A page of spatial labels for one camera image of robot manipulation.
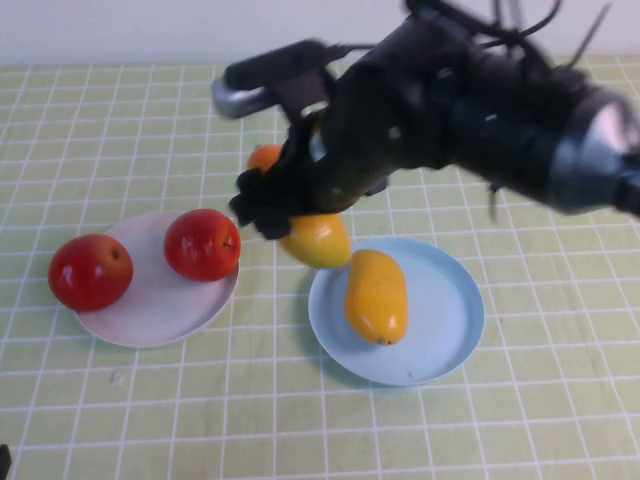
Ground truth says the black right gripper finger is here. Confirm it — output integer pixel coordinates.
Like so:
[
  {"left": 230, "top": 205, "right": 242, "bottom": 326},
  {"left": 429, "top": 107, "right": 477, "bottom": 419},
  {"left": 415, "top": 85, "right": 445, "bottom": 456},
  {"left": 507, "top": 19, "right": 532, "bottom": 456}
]
[
  {"left": 235, "top": 168, "right": 281, "bottom": 201},
  {"left": 228, "top": 194, "right": 299, "bottom": 242}
]

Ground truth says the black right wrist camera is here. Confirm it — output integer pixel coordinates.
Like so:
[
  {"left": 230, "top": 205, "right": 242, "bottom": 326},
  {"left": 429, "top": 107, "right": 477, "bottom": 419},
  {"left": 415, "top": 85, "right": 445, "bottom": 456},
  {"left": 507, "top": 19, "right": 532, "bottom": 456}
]
[{"left": 212, "top": 39, "right": 341, "bottom": 121}]

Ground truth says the red apple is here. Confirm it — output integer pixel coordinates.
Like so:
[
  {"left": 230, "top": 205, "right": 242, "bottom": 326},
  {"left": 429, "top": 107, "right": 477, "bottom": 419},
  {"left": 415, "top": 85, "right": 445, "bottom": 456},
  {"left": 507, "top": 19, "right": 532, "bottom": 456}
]
[
  {"left": 163, "top": 208, "right": 242, "bottom": 282},
  {"left": 47, "top": 233, "right": 135, "bottom": 312}
]

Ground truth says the white round plate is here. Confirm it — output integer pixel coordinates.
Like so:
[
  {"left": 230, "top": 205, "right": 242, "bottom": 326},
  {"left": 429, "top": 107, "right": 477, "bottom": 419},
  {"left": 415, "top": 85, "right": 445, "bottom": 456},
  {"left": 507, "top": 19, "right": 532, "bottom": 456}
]
[{"left": 74, "top": 209, "right": 240, "bottom": 349}]

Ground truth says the light blue round plate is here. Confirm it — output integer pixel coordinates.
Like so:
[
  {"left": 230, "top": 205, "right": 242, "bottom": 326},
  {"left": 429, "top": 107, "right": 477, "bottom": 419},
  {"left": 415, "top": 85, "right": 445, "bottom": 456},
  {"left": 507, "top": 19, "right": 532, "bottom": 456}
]
[{"left": 307, "top": 236, "right": 486, "bottom": 387}]

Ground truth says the orange-yellow mango with green tip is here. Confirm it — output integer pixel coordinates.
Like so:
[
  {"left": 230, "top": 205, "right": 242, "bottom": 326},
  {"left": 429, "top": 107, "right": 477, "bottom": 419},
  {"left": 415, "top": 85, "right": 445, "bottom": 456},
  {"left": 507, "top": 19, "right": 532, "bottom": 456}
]
[{"left": 246, "top": 143, "right": 353, "bottom": 271}]

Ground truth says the black cable tie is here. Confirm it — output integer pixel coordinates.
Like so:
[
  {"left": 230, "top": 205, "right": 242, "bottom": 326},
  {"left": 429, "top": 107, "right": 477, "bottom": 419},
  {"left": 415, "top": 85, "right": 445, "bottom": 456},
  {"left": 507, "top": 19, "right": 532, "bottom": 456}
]
[
  {"left": 569, "top": 1, "right": 615, "bottom": 69},
  {"left": 502, "top": 0, "right": 564, "bottom": 41}
]

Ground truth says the green checked tablecloth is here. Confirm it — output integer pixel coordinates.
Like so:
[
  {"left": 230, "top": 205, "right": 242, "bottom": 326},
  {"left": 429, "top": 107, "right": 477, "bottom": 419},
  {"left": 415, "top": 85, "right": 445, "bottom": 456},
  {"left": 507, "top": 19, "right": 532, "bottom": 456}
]
[{"left": 0, "top": 54, "right": 640, "bottom": 480}]

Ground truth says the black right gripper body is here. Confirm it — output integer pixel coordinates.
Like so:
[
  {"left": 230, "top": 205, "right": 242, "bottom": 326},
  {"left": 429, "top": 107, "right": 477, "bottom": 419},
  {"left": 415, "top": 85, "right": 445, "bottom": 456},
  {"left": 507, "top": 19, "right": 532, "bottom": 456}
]
[{"left": 278, "top": 107, "right": 397, "bottom": 215}]

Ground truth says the yellow mango with dark stem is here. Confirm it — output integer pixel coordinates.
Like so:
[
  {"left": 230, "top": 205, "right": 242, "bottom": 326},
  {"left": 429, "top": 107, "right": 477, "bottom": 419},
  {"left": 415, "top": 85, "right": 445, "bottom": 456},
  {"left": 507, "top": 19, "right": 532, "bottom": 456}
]
[{"left": 343, "top": 248, "right": 410, "bottom": 347}]

